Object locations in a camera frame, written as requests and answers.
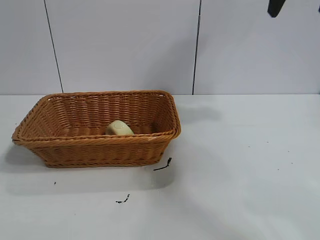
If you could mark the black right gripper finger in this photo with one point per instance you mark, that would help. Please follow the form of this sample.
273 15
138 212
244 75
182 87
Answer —
275 7

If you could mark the pale yellow egg yolk pastry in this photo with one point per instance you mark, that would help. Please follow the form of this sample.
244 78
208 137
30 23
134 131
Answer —
119 128

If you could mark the brown woven wicker basket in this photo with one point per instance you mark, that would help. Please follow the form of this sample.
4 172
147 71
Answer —
100 150

